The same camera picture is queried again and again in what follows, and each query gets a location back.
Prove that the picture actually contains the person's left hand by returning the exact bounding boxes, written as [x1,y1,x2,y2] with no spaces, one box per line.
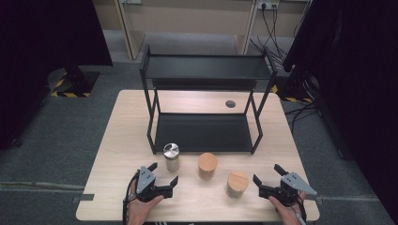
[127,179,165,225]

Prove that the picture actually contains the glass jar with steel lid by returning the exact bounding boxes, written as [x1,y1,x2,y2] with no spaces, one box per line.
[162,142,181,173]

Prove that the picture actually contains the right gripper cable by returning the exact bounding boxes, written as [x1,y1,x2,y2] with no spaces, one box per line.
[290,196,309,225]

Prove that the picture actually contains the black curtain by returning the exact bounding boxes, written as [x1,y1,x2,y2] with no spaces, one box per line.
[0,0,114,151]
[283,0,398,217]

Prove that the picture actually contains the black two-tier metal shelf rack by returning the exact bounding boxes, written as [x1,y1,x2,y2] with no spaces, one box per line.
[139,43,279,156]

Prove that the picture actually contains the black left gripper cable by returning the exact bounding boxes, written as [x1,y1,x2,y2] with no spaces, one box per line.
[122,170,140,225]

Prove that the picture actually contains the stand base with hazard stripes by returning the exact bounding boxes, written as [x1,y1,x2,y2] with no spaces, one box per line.
[270,73,314,104]
[47,67,100,98]

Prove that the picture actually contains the black cables from socket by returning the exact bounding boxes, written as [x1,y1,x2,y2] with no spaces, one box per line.
[249,3,286,61]

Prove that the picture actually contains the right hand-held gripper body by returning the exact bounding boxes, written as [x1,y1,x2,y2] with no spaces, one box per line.
[258,172,318,208]

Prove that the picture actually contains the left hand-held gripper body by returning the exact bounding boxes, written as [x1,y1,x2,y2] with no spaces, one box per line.
[134,166,174,203]

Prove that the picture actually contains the black cables on floor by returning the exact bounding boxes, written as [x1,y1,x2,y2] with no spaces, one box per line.
[284,99,321,132]

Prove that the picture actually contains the grey floor tape piece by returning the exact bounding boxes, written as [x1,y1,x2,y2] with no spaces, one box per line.
[304,194,323,205]

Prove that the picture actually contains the wall power socket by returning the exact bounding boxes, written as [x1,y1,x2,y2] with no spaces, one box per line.
[257,0,281,10]

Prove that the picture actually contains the person's right hand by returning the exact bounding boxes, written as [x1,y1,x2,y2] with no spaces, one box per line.
[268,190,308,225]

